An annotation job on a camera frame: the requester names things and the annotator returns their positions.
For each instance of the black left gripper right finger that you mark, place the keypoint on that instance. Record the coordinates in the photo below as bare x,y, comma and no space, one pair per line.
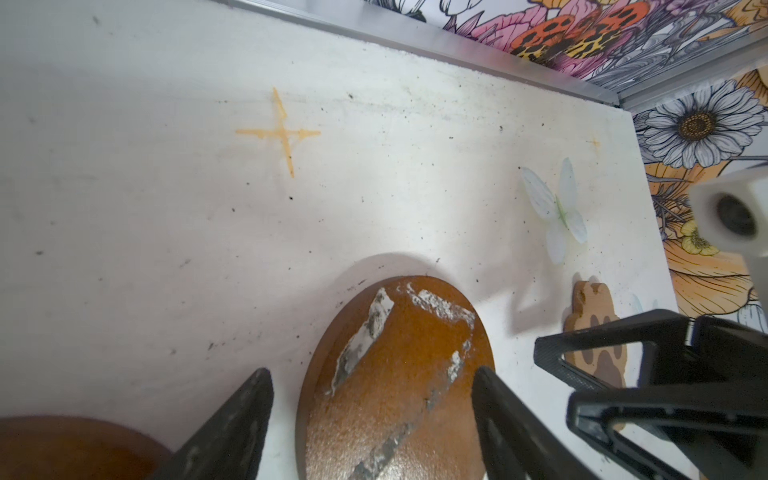
514,443

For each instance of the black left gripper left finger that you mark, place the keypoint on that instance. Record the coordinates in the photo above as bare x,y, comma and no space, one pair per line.
230,444

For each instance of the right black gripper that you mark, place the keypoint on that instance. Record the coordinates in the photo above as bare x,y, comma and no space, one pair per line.
716,415

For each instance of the brown round wooden coaster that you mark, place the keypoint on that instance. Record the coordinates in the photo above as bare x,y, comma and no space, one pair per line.
387,393

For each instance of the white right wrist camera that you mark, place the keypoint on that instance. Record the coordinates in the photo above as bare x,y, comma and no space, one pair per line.
731,214

